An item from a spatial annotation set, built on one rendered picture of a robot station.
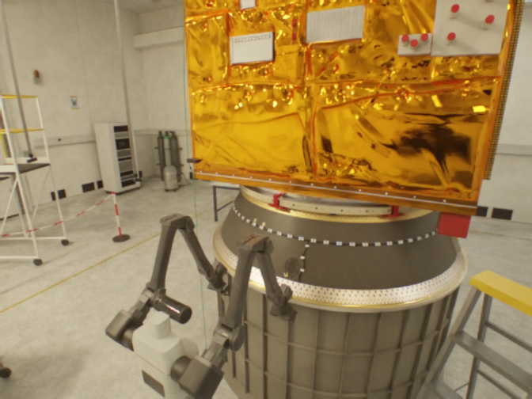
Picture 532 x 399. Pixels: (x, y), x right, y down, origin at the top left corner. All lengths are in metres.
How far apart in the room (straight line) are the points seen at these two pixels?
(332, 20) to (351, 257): 1.40
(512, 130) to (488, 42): 5.81
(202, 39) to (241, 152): 0.82
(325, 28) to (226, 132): 0.91
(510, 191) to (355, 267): 6.09
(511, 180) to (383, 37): 6.18
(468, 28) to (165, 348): 1.88
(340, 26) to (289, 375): 2.31
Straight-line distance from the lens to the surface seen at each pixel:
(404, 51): 1.76
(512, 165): 7.62
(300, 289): 1.92
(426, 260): 2.20
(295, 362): 2.31
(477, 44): 1.76
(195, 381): 1.14
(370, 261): 1.95
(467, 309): 1.78
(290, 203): 1.92
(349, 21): 1.89
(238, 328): 1.18
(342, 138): 1.81
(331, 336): 2.09
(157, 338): 1.26
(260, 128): 1.99
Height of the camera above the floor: 2.29
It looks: 17 degrees down
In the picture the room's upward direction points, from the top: straight up
